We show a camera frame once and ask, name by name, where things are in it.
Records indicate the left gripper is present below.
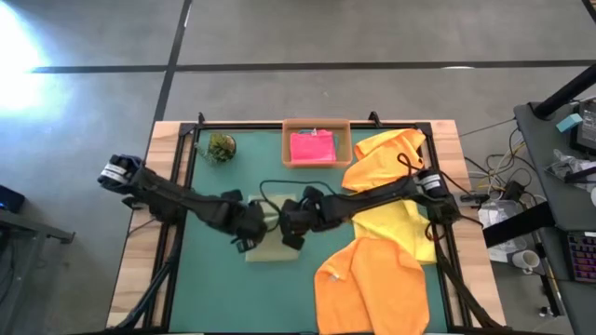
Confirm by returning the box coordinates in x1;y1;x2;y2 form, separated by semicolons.
216;187;270;255

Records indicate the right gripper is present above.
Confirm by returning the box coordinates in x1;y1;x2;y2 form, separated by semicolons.
278;184;339;252

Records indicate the light green microfiber towel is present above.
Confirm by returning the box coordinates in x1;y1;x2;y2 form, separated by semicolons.
245;193;302;263

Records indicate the pink microfiber towel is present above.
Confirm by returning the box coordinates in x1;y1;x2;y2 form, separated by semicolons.
289;128;337;164

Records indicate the yellow microfiber towel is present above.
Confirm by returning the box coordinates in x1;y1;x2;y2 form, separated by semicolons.
351;197;439;265

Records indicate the orange towel with white label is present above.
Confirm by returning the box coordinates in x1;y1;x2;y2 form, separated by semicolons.
314;235;431;335

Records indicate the orange microfiber towel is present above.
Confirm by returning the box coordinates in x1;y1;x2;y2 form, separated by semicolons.
341;127;428;194

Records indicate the teal table mat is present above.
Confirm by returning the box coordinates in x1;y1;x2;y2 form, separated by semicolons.
168;127;449;334

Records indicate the small potted plant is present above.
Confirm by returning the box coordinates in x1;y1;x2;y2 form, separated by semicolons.
194;132;238;166

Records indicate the translucent plastic bin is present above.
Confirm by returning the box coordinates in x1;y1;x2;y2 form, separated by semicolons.
280;117;354;169

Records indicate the white paper bag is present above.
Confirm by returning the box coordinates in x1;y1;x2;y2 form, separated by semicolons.
475;203;519;265

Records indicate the black equipment stand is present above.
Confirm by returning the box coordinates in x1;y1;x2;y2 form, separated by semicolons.
0;208;76;335

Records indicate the black desk beam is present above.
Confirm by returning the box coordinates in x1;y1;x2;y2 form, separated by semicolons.
481;201;556;248

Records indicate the white mug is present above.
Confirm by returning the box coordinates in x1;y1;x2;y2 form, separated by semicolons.
510;248;542;272

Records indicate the black device with blue light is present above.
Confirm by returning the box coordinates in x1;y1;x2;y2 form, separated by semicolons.
0;184;27;215

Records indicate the clear plastic bag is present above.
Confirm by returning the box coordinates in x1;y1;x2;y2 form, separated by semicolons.
543;147;596;183

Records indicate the grey side desk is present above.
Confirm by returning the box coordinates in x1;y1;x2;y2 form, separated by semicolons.
513;98;596;335

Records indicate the teal foam block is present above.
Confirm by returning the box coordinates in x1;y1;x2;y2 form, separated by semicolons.
555;112;585;134

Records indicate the dark backlit keyboard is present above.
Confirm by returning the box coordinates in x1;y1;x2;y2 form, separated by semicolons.
565;230;596;285

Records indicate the black pole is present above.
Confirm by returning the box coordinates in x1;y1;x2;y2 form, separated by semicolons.
532;62;596;121

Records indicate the black desktop device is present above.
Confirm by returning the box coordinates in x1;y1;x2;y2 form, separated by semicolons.
570;98;596;155

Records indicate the black table frame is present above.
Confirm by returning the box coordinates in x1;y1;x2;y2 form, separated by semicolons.
105;110;509;335

